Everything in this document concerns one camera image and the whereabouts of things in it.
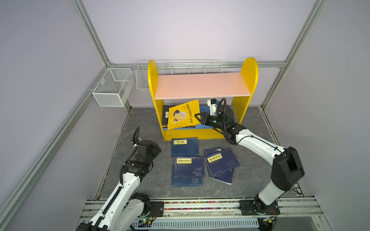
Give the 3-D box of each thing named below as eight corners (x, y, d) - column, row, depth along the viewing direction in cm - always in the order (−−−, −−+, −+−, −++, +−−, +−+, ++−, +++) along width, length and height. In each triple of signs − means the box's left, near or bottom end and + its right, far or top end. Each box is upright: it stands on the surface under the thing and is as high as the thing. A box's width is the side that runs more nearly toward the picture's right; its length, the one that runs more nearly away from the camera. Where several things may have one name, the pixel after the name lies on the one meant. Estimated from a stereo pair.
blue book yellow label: (170, 156, 95) (170, 155, 93) (172, 139, 103) (171, 137, 102) (198, 156, 95) (198, 155, 93) (198, 139, 103) (198, 137, 102)
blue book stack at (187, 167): (173, 178, 86) (172, 176, 83) (175, 158, 93) (174, 156, 91) (204, 178, 85) (205, 176, 83) (203, 158, 93) (204, 156, 91)
